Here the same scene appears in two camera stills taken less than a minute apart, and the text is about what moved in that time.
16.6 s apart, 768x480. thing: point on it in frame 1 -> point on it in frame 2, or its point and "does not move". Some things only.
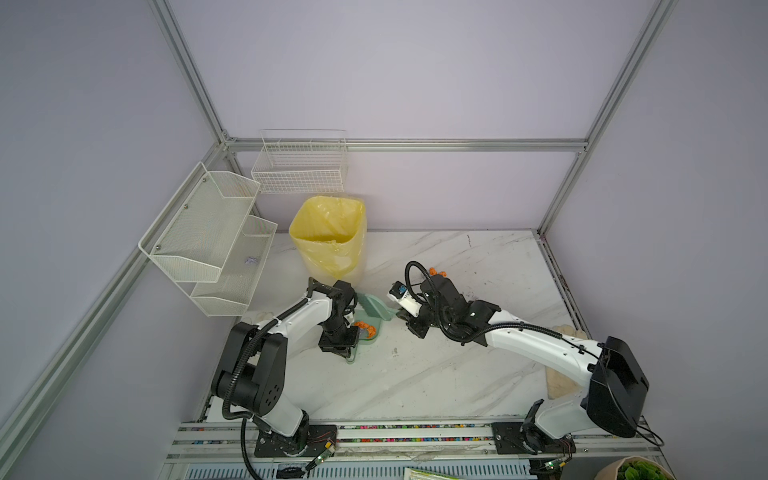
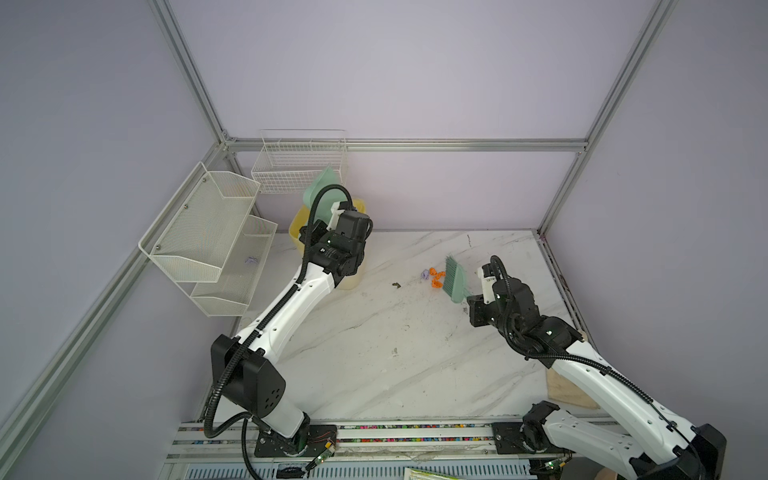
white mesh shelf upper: (192, 237) does not move
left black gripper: (343, 348) -> (317, 229)
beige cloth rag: (559, 383) does not move
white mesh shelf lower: (231, 295) does not move
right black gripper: (415, 329) -> (474, 303)
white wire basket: (302, 161) does not move
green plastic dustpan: (372, 311) -> (328, 200)
